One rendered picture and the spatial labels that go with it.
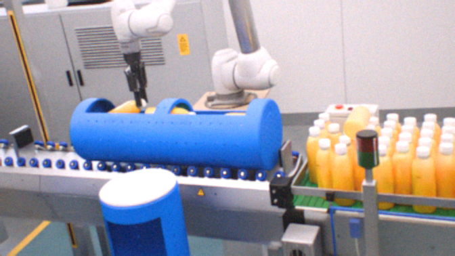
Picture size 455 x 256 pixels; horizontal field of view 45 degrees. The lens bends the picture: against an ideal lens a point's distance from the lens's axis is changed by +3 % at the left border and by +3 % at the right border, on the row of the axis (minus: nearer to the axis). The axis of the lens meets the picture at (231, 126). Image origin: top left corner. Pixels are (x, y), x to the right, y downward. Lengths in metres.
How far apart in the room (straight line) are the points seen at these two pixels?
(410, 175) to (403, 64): 3.10
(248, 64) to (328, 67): 2.42
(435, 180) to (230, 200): 0.77
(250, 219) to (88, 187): 0.77
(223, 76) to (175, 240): 1.05
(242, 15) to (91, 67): 1.88
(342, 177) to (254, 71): 0.90
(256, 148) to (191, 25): 1.93
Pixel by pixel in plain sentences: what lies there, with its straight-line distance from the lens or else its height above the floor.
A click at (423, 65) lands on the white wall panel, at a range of 4.97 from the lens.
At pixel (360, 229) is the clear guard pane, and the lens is 1.88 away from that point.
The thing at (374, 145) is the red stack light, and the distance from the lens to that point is 1.61.
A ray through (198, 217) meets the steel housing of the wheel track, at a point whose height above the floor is 0.75.
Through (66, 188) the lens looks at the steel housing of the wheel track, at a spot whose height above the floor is 0.86.
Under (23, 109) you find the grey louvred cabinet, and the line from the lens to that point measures 4.65.
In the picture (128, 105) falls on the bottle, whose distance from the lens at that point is 2.40.
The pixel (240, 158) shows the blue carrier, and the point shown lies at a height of 1.04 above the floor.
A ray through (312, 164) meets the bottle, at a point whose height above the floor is 0.98.
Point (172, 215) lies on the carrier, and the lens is 1.96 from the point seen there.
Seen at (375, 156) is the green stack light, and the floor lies 1.19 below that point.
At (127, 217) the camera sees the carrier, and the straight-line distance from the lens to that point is 1.91.
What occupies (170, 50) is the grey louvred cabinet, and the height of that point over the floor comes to 1.11.
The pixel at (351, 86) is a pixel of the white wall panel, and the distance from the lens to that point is 5.02.
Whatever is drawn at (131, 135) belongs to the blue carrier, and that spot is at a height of 1.13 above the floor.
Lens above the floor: 1.87
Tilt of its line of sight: 20 degrees down
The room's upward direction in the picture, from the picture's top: 8 degrees counter-clockwise
